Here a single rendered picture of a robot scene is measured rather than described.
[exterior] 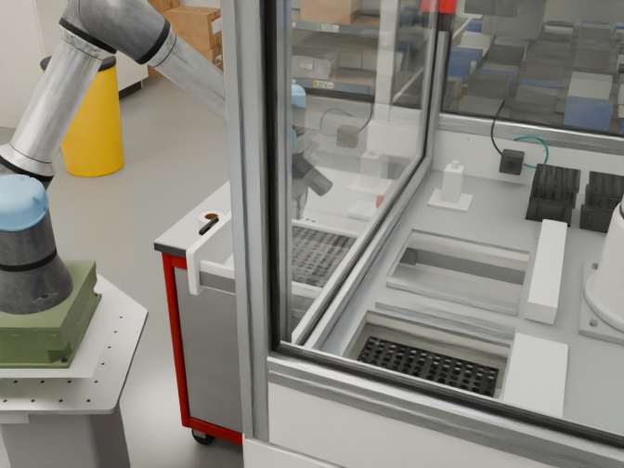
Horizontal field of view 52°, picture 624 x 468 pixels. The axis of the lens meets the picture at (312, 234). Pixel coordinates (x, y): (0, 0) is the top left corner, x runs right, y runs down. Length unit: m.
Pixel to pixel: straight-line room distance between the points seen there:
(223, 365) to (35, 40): 3.16
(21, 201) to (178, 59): 0.38
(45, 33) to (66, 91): 3.26
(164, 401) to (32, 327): 1.11
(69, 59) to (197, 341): 0.87
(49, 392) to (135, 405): 1.07
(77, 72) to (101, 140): 2.61
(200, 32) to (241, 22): 5.04
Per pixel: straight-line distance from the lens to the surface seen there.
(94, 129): 3.92
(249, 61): 0.63
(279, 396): 0.83
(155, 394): 2.39
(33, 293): 1.33
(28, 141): 1.39
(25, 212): 1.27
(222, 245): 1.44
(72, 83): 1.35
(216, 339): 1.82
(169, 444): 2.21
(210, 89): 1.28
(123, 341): 1.39
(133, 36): 1.22
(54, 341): 1.32
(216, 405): 1.99
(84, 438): 1.50
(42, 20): 4.59
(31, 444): 1.55
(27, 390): 1.34
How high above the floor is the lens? 1.61
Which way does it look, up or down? 30 degrees down
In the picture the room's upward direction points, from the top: 1 degrees clockwise
